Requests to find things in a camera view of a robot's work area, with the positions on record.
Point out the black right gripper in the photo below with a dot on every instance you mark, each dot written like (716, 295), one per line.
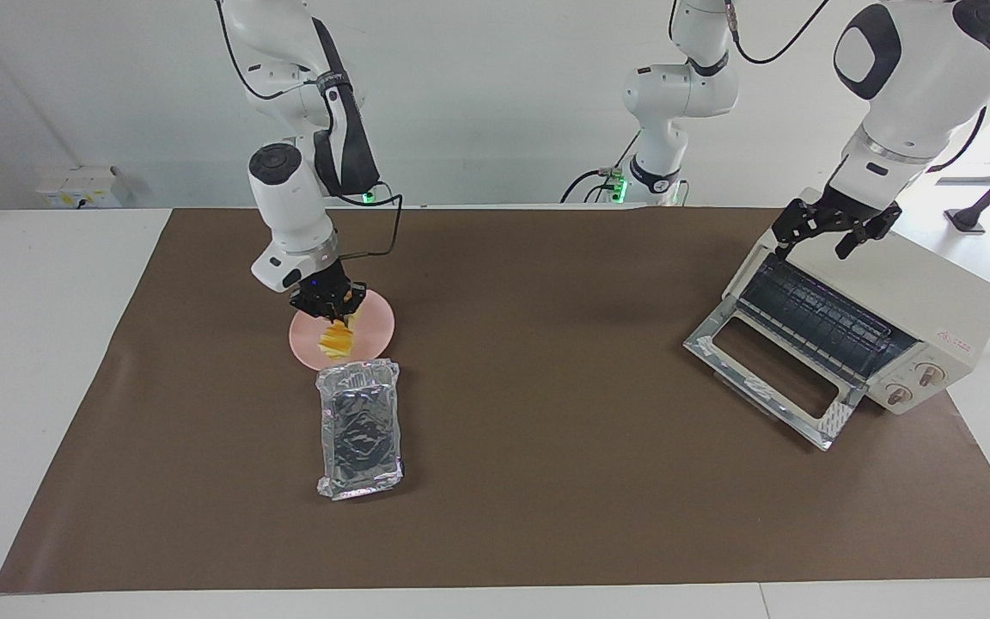
(323, 284)

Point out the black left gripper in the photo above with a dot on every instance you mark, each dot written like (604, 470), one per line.
(834, 211)

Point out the sliced orange bread loaf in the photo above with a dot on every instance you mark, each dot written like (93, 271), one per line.
(336, 340)

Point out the aluminium foil tray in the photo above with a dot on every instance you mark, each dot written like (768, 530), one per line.
(359, 430)

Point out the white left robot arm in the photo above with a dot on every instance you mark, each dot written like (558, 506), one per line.
(916, 86)

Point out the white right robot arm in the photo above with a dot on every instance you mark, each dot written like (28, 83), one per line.
(289, 206)

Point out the cream white toaster oven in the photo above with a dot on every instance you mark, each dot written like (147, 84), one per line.
(933, 292)

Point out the beige oven knob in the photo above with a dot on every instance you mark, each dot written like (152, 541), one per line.
(897, 395)
(930, 375)

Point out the glass oven door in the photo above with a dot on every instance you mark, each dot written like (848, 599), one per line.
(837, 419)

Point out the pink round plate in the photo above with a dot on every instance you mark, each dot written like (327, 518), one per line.
(375, 331)

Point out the brown table mat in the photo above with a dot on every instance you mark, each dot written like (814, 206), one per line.
(546, 430)

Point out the white power strip box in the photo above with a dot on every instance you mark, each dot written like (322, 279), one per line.
(78, 187)

